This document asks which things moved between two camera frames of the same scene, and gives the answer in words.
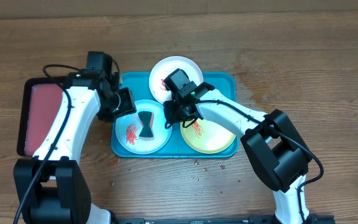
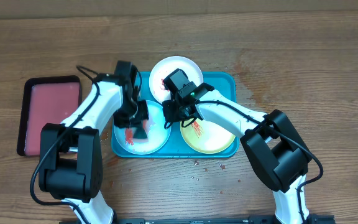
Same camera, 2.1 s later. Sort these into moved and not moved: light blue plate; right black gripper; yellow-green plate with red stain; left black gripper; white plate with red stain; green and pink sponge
Moved: green and pink sponge; left black gripper
Not moved: yellow-green plate with red stain; white plate with red stain; right black gripper; light blue plate
